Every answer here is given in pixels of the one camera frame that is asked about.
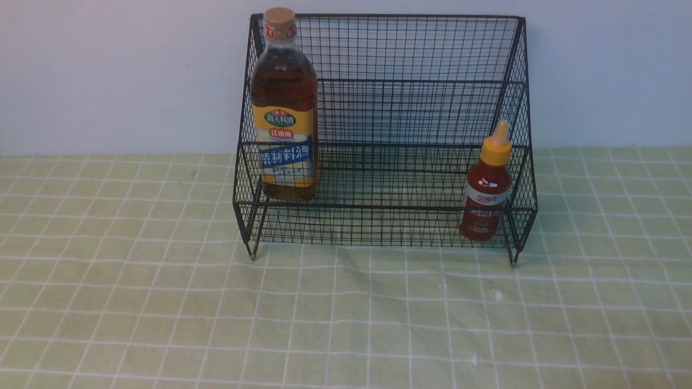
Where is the cooking wine bottle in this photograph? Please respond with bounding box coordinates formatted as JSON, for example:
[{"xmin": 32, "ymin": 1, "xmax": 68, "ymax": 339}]
[{"xmin": 250, "ymin": 7, "xmax": 320, "ymax": 203}]

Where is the red sauce bottle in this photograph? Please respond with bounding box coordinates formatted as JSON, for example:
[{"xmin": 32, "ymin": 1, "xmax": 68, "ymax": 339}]
[{"xmin": 458, "ymin": 120, "xmax": 512, "ymax": 242}]

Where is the green checkered tablecloth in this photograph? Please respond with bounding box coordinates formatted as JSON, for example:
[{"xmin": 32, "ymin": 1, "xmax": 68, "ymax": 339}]
[{"xmin": 1, "ymin": 147, "xmax": 691, "ymax": 388}]

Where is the black wire mesh rack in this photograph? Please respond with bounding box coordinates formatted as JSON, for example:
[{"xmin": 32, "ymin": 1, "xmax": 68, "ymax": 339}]
[{"xmin": 232, "ymin": 13, "xmax": 538, "ymax": 267}]

